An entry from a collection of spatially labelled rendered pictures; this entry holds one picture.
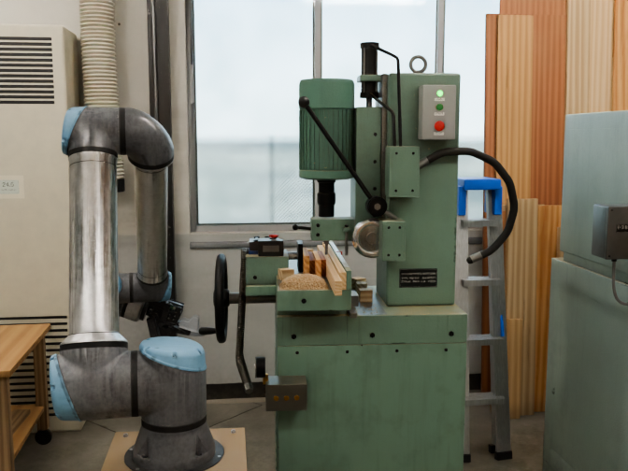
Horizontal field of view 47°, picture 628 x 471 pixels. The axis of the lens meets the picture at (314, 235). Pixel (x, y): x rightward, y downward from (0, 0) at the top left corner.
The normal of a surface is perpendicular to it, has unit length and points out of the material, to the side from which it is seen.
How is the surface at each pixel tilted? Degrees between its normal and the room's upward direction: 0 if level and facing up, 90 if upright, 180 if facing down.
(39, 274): 90
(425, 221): 90
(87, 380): 69
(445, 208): 90
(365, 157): 90
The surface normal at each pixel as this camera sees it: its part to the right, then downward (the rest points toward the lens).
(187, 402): 0.53, 0.12
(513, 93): 0.11, 0.07
